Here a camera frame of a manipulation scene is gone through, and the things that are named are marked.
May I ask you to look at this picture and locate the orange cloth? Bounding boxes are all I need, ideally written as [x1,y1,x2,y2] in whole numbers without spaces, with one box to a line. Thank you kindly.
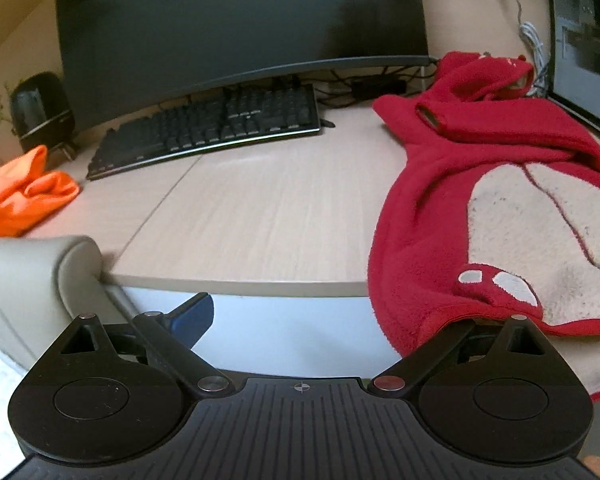
[0,145,81,237]

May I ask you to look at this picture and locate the white power cable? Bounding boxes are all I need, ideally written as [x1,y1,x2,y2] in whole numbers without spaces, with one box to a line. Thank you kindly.
[481,0,552,98]

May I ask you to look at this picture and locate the black tangled cables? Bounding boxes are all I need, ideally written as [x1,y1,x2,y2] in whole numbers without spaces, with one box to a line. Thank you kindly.
[308,62,439,110]

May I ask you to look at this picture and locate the black mechanical keyboard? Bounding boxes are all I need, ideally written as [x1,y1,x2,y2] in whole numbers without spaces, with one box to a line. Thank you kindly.
[86,80,322,181]

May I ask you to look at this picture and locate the black round speaker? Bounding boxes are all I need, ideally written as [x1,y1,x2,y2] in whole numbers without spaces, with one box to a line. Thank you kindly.
[9,72,78,160]

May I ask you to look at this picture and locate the black curved monitor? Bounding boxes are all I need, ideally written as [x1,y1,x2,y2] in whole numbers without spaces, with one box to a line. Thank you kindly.
[56,0,429,130]

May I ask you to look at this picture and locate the red fleece garment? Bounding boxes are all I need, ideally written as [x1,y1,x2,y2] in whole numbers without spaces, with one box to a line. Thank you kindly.
[367,52,600,400]

